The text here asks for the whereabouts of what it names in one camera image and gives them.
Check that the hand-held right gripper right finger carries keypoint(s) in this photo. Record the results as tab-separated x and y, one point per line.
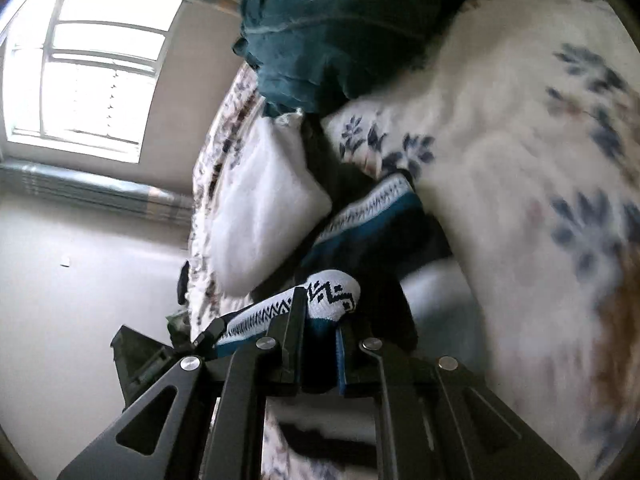
342	360

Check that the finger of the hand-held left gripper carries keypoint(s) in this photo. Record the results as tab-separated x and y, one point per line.
210	335

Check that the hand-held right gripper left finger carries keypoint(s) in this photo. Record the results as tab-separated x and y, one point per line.
295	340

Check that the striped knit sweater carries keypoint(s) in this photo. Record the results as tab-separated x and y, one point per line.
370	230

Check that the dark crumpled bag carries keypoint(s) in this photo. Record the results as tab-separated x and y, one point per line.
177	327

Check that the black pouch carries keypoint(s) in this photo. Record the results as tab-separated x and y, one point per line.
183	282

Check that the folded white cloth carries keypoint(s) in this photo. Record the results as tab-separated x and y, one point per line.
265	210

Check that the floral blanket with checkered border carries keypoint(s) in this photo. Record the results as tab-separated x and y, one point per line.
525	185

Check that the barred window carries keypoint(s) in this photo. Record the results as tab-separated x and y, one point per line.
95	70

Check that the teal plush duvet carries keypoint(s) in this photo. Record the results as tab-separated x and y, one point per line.
350	25

